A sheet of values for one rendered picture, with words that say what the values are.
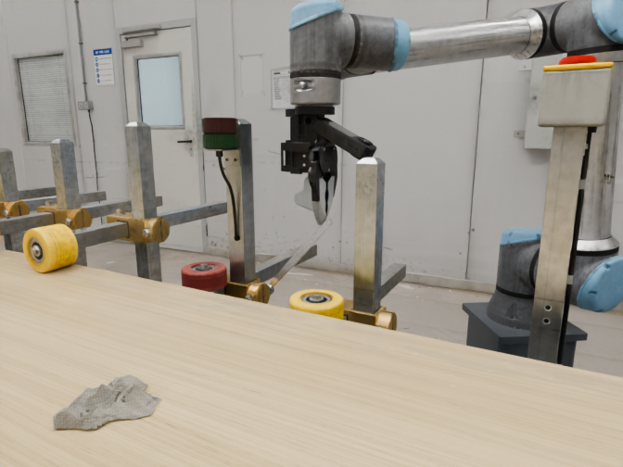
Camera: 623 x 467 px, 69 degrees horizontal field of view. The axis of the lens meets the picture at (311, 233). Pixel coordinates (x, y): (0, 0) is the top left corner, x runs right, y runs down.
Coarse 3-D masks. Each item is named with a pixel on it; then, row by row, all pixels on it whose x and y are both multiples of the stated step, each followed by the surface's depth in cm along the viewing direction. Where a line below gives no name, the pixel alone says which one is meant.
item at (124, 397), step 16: (112, 384) 42; (128, 384) 43; (144, 384) 44; (80, 400) 40; (96, 400) 40; (112, 400) 40; (128, 400) 40; (144, 400) 40; (160, 400) 41; (64, 416) 38; (80, 416) 39; (96, 416) 38; (112, 416) 39; (128, 416) 39
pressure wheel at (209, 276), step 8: (192, 264) 83; (200, 264) 81; (208, 264) 84; (216, 264) 83; (184, 272) 78; (192, 272) 78; (200, 272) 78; (208, 272) 78; (216, 272) 78; (224, 272) 80; (184, 280) 79; (192, 280) 78; (200, 280) 78; (208, 280) 78; (216, 280) 79; (224, 280) 81; (200, 288) 78; (208, 288) 78; (216, 288) 79
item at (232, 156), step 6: (210, 150) 75; (216, 150) 74; (222, 150) 74; (228, 150) 75; (234, 150) 78; (216, 156) 75; (222, 156) 76; (228, 156) 79; (234, 156) 78; (228, 162) 79; (234, 162) 79; (240, 162) 78; (222, 168) 76; (222, 174) 77; (228, 186) 78; (234, 198) 79; (234, 204) 80; (234, 210) 80; (234, 216) 80; (234, 222) 81
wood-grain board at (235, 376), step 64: (0, 256) 91; (0, 320) 60; (64, 320) 60; (128, 320) 60; (192, 320) 60; (256, 320) 60; (320, 320) 60; (0, 384) 45; (64, 384) 45; (192, 384) 45; (256, 384) 45; (320, 384) 45; (384, 384) 45; (448, 384) 45; (512, 384) 45; (576, 384) 45; (0, 448) 35; (64, 448) 35; (128, 448) 35; (192, 448) 35; (256, 448) 35; (320, 448) 35; (384, 448) 35; (448, 448) 35; (512, 448) 35; (576, 448) 35
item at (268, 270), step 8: (296, 248) 113; (312, 248) 115; (280, 256) 106; (288, 256) 106; (304, 256) 112; (312, 256) 116; (264, 264) 99; (272, 264) 99; (280, 264) 102; (296, 264) 108; (256, 272) 94; (264, 272) 96; (272, 272) 99; (264, 280) 97
